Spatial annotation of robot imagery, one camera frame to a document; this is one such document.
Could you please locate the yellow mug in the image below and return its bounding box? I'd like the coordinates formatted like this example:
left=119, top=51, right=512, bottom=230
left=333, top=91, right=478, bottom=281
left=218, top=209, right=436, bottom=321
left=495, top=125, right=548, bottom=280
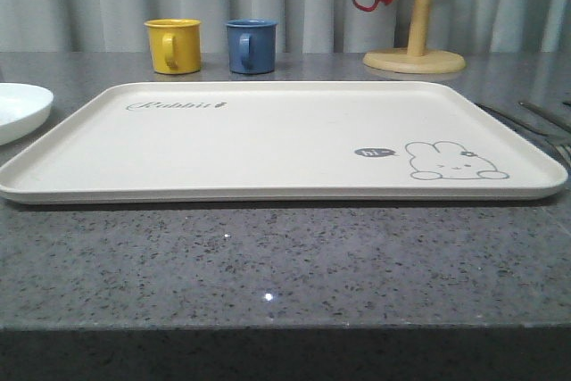
left=145, top=19, right=202, bottom=75

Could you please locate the blue mug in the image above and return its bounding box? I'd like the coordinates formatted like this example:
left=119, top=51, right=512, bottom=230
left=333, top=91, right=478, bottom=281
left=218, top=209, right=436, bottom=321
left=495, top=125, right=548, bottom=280
left=226, top=19, right=277, bottom=74

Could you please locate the wooden mug tree stand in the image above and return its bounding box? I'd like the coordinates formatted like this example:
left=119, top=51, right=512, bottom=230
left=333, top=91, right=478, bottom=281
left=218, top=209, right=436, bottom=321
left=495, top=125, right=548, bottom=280
left=363, top=0, right=466, bottom=74

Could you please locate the white round plate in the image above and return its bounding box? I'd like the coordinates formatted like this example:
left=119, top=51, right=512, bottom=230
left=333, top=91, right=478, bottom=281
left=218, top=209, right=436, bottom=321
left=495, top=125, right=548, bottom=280
left=1, top=83, right=54, bottom=145

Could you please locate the silver metal fork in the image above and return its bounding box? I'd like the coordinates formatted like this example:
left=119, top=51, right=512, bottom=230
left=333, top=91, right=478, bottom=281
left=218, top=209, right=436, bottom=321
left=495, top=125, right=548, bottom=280
left=476, top=103, right=570, bottom=164

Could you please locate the cream rabbit serving tray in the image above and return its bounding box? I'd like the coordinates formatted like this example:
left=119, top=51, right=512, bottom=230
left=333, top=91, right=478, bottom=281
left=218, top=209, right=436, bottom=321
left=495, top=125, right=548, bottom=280
left=1, top=81, right=567, bottom=204

